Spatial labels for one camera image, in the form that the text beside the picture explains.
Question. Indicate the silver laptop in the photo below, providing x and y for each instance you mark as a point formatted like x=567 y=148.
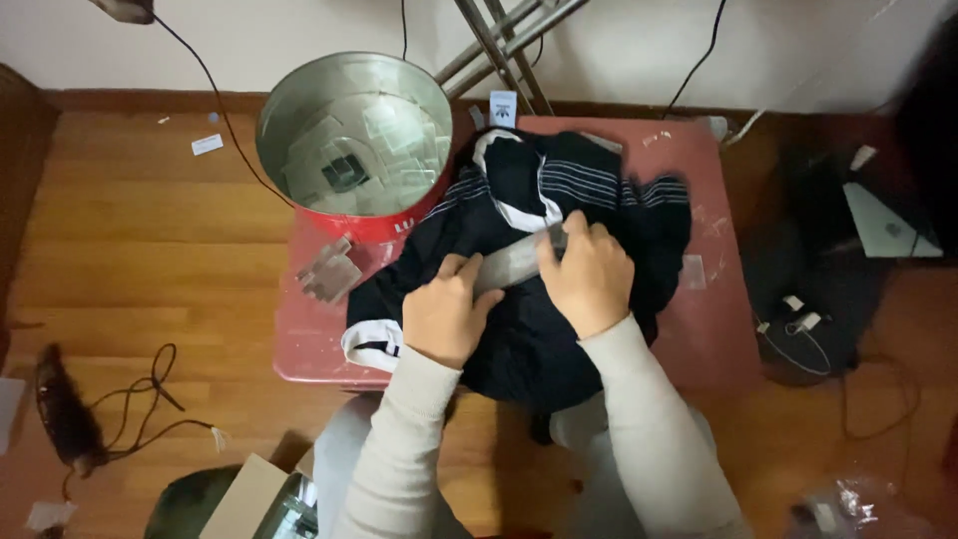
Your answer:
x=887 y=223

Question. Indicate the red low table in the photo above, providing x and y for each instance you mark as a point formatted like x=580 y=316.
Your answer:
x=696 y=329

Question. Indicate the clear plastic wrapper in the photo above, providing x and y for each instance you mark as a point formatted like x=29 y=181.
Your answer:
x=853 y=509

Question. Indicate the black striped garment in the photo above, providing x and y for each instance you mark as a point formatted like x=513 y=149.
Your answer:
x=524 y=329

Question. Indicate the pile of used clear sheets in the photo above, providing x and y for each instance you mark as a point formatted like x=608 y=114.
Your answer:
x=359 y=153

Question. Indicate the grey lint roller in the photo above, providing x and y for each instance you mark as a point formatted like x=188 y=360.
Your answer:
x=516 y=260

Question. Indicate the white paper scrap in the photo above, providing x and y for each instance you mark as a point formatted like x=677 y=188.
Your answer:
x=49 y=515

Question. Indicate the person's left hand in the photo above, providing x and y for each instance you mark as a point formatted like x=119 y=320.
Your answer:
x=441 y=318

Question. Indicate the red round tin bin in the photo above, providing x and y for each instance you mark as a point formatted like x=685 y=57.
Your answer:
x=355 y=146

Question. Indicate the white paper label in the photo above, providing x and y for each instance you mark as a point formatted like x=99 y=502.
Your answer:
x=206 y=144

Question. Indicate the metal folding stand legs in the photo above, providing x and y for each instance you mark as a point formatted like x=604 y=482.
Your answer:
x=501 y=45

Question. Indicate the black bag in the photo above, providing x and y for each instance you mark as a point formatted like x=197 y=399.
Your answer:
x=816 y=254

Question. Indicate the clear sticky sheet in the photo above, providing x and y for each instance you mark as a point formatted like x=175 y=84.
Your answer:
x=692 y=271

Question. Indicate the white clothing tag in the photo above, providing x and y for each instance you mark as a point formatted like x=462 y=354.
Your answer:
x=503 y=108

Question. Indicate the person's right hand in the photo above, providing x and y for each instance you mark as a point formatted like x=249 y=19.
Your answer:
x=591 y=277

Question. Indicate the dark green round container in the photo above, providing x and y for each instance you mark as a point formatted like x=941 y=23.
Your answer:
x=183 y=505

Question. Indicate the brown cardboard box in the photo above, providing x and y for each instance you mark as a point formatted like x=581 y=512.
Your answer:
x=251 y=498

